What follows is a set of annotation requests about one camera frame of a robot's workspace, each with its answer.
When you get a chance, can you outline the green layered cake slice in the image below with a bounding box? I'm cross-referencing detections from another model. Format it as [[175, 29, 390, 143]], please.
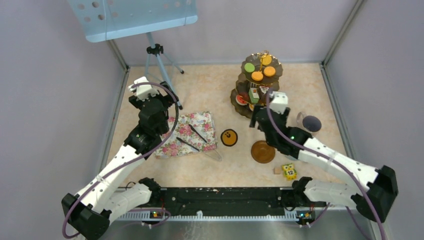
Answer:
[[248, 87, 260, 104]]

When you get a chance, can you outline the chocolate cream cake slice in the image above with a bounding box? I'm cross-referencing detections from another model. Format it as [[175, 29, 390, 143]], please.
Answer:
[[259, 85, 269, 95]]

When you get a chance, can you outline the smiley face coaster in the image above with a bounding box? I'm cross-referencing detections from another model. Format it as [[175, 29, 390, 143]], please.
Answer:
[[220, 128, 238, 147]]

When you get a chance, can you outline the red sprinkled donut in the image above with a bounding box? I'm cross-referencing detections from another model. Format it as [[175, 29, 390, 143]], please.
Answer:
[[235, 95, 248, 106]]

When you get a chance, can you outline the round biscuit cookie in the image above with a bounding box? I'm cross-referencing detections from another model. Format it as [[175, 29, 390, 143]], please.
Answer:
[[263, 66, 276, 77]]

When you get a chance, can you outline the patterned yellow biscuit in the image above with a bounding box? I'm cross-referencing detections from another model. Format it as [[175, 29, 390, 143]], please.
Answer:
[[260, 54, 273, 66]]

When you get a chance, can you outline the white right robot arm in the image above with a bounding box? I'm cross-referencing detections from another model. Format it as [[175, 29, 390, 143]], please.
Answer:
[[249, 105, 399, 223]]

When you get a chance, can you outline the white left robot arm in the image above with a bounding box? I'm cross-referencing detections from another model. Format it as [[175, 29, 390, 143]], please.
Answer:
[[61, 77, 179, 240]]

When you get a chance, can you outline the brown round saucer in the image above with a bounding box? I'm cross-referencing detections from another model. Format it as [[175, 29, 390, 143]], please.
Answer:
[[250, 140, 276, 164]]

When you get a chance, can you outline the small wooden cube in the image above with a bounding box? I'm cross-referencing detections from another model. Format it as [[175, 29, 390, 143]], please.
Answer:
[[273, 167, 282, 175]]

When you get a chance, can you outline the owl number block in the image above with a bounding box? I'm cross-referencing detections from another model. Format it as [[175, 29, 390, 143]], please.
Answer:
[[281, 163, 297, 181]]

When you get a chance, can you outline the floral serving tray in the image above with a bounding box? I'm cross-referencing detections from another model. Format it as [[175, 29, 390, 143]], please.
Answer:
[[154, 111, 218, 159]]

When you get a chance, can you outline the three-tier smoked glass stand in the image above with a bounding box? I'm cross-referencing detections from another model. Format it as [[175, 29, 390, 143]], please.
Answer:
[[230, 50, 284, 119]]

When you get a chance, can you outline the light blue music stand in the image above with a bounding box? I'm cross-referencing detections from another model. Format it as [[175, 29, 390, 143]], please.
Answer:
[[67, 0, 199, 111]]

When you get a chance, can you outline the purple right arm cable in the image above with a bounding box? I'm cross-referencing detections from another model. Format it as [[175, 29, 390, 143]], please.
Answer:
[[265, 88, 388, 240]]

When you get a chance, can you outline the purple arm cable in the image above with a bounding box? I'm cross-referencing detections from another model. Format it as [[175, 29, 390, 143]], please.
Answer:
[[265, 88, 388, 240], [62, 82, 180, 239]]

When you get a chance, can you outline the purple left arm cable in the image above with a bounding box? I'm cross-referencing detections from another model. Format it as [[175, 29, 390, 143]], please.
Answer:
[[62, 82, 180, 239]]

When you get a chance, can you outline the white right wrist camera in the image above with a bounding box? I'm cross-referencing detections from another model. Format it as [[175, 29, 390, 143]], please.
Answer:
[[268, 91, 289, 115]]

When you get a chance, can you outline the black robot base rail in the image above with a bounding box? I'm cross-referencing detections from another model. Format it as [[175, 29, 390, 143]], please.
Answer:
[[140, 187, 326, 217]]

